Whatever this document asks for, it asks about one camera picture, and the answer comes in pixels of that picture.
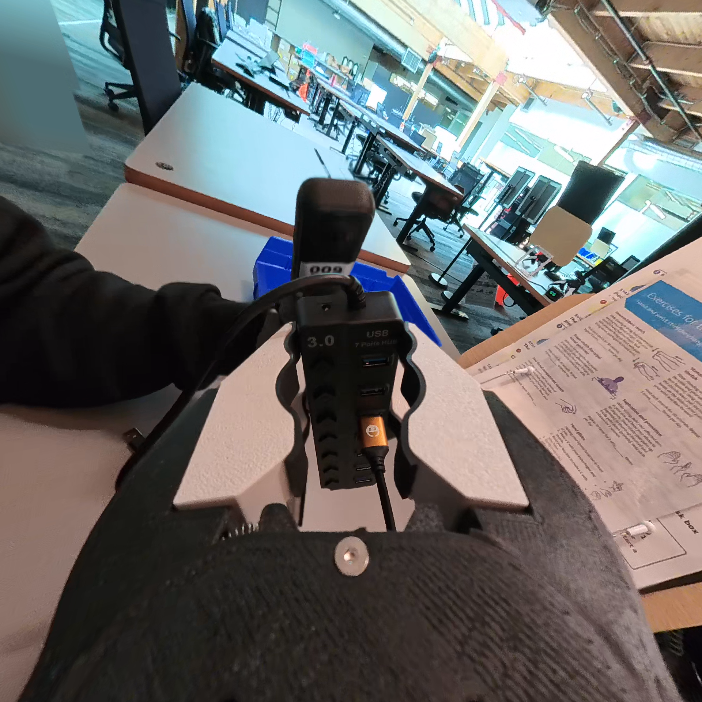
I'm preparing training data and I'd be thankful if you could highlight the blue plastic bin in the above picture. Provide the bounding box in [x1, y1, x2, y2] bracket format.
[253, 236, 443, 347]

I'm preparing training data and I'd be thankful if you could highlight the orange plug thin black cable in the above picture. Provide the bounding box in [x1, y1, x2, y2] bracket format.
[359, 415, 398, 532]

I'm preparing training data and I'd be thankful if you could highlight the black office chair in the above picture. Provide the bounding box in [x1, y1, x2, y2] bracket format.
[395, 186, 467, 253]

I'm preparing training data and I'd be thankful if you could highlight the thick black hub cable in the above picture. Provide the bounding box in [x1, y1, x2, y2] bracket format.
[123, 274, 367, 456]

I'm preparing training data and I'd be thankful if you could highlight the tall black board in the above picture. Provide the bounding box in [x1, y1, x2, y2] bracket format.
[556, 161, 626, 226]

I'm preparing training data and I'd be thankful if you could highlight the wooden back document stand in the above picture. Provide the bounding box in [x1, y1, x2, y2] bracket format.
[518, 205, 594, 278]

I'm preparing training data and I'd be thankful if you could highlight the wooden display board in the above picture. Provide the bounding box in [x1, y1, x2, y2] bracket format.
[458, 236, 702, 633]

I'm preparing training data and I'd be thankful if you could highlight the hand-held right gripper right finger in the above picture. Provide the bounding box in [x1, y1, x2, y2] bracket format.
[393, 324, 530, 528]

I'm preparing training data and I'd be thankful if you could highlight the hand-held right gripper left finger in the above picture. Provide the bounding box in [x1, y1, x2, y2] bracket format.
[173, 324, 309, 523]

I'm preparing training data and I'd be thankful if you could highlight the person's left forearm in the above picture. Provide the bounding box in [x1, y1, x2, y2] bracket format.
[0, 197, 267, 409]

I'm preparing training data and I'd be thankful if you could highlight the large white printed sheet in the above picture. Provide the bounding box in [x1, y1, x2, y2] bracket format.
[466, 266, 702, 592]

